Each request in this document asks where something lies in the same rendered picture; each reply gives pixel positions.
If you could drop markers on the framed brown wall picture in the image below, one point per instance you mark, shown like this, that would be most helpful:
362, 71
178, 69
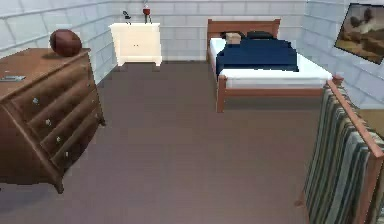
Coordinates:
361, 31

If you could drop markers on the tan pillow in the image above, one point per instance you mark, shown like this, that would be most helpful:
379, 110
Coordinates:
233, 37

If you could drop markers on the grey flat remote control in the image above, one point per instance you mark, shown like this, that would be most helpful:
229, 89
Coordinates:
12, 78

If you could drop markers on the cream white bedside cabinet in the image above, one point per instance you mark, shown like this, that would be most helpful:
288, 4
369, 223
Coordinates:
136, 43

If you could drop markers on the wooden bed with white mattress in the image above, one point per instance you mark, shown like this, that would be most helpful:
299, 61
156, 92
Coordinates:
266, 78

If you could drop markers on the brown wooden chest of drawers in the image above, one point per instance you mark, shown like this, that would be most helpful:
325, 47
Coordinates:
40, 110

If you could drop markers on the dark blue blanket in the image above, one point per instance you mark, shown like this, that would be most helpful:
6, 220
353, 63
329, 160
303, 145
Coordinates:
256, 55

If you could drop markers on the striped wooden frame chair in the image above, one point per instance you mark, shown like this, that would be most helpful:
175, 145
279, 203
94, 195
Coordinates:
343, 160

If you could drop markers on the black pillow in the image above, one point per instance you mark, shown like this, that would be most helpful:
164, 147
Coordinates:
260, 35

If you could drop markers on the brown oval football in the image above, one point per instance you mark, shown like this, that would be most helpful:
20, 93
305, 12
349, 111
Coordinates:
65, 42

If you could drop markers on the small black figurine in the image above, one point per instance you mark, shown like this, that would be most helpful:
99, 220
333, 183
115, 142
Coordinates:
126, 16

